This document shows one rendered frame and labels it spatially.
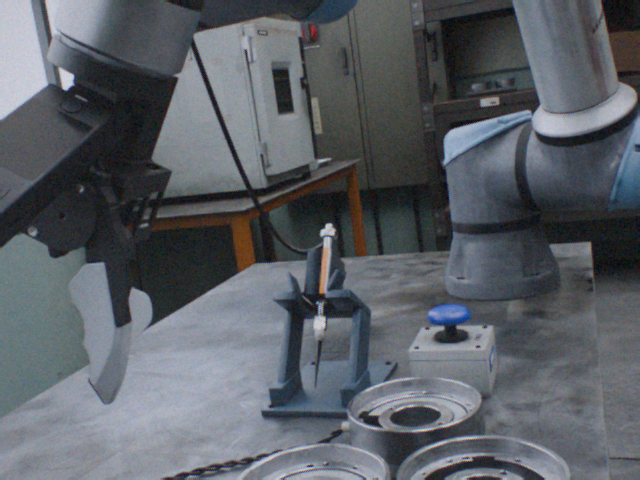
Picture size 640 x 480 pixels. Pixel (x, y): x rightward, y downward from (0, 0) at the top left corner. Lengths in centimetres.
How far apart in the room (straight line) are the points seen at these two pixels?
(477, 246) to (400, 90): 336
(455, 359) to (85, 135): 41
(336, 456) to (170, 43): 30
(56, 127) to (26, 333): 226
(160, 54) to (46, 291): 235
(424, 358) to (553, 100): 36
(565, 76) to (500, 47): 362
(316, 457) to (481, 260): 51
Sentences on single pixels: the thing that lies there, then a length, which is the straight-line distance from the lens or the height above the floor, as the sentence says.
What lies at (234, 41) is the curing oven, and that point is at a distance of 280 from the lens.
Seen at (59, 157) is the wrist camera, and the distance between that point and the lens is 43.
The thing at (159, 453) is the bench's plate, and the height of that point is 80.
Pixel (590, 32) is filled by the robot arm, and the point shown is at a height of 111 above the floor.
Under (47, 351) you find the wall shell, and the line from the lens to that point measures 277.
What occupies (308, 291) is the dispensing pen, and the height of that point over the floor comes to 90.
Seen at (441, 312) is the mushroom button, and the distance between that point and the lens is 73.
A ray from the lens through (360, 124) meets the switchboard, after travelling 442.
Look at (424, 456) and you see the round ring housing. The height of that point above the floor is 84.
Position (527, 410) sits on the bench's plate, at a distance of 70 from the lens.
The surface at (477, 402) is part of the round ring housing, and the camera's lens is 61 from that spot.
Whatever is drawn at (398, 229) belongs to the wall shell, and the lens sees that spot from 469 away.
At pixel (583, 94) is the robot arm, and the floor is 105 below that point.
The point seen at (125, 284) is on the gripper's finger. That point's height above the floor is 99.
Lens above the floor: 108
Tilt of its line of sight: 9 degrees down
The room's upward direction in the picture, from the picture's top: 8 degrees counter-clockwise
